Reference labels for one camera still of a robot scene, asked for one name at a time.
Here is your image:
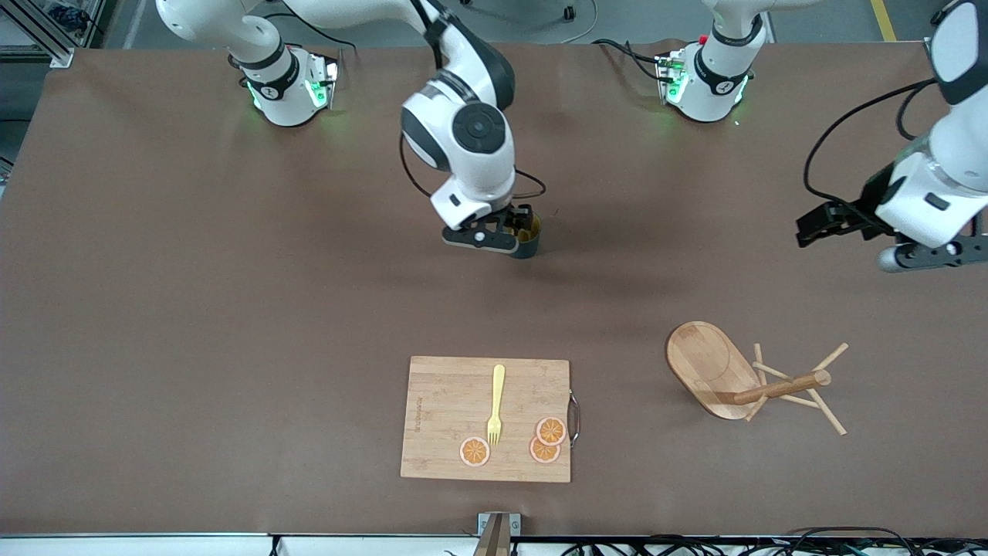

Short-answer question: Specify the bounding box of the wooden mug tree rack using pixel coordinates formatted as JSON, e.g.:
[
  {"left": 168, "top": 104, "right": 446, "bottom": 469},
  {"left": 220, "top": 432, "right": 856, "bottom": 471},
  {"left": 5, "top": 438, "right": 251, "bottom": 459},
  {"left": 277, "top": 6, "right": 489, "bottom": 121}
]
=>
[{"left": 665, "top": 320, "right": 851, "bottom": 437}]

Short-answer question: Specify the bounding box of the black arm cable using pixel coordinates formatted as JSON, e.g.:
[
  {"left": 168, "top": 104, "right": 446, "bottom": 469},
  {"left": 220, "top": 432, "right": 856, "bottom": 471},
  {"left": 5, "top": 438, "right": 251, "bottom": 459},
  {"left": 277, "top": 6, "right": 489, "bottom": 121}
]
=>
[
  {"left": 802, "top": 76, "right": 941, "bottom": 226},
  {"left": 398, "top": 133, "right": 548, "bottom": 199}
]

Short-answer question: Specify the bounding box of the white table edge rail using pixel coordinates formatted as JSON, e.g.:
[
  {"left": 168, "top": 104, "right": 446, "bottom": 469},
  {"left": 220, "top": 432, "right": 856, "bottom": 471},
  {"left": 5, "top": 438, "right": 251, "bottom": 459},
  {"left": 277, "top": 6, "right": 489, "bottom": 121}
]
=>
[{"left": 0, "top": 532, "right": 988, "bottom": 556}]

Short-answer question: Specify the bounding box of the teal mug with yellow interior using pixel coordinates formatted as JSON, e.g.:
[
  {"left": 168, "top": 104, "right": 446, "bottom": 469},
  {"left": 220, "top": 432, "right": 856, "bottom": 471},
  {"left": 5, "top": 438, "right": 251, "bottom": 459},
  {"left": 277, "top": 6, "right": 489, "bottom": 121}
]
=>
[{"left": 513, "top": 214, "right": 543, "bottom": 260}]

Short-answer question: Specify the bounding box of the yellow fork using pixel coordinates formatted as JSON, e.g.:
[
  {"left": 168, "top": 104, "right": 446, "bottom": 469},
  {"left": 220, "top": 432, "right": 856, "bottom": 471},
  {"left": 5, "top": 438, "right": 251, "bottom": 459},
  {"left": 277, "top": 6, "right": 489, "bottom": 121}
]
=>
[{"left": 486, "top": 364, "right": 507, "bottom": 448}]

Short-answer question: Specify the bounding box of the black base cable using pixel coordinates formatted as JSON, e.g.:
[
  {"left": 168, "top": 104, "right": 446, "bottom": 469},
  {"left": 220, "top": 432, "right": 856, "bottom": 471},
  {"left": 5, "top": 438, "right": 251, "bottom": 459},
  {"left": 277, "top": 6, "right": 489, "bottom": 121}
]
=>
[
  {"left": 592, "top": 38, "right": 666, "bottom": 83},
  {"left": 262, "top": 0, "right": 347, "bottom": 78}
]

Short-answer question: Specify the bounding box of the aluminium frame profile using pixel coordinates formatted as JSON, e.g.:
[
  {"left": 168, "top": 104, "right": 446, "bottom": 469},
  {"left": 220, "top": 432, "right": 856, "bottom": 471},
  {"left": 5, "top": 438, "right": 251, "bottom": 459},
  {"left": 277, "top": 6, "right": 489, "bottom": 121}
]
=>
[{"left": 0, "top": 0, "right": 107, "bottom": 70}]

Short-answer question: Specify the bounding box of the black left base cable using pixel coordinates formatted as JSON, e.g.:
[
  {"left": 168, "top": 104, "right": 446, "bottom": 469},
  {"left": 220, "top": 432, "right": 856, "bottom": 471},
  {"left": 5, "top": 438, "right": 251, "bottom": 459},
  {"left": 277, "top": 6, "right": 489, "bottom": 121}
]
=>
[{"left": 592, "top": 38, "right": 666, "bottom": 83}]

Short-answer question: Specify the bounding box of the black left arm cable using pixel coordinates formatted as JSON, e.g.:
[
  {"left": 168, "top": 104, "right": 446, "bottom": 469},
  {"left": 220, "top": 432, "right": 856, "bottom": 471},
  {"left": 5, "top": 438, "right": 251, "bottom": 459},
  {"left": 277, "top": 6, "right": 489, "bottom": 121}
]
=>
[{"left": 802, "top": 76, "right": 941, "bottom": 226}]

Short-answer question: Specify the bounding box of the black right base cable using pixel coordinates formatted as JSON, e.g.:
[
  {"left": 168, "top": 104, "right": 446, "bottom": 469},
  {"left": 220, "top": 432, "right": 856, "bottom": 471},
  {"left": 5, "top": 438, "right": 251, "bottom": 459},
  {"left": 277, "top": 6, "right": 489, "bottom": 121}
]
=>
[{"left": 262, "top": 0, "right": 347, "bottom": 78}]

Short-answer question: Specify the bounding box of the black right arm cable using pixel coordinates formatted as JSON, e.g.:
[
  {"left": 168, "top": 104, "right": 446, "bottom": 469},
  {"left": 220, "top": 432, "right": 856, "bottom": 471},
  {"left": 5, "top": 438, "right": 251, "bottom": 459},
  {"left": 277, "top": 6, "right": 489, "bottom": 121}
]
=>
[{"left": 398, "top": 133, "right": 548, "bottom": 199}]

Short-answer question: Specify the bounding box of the bamboo cutting board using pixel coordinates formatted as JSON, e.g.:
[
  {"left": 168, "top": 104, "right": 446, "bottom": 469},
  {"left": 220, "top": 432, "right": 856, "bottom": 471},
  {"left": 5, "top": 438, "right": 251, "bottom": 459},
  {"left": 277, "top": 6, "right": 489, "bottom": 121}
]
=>
[{"left": 400, "top": 355, "right": 573, "bottom": 485}]

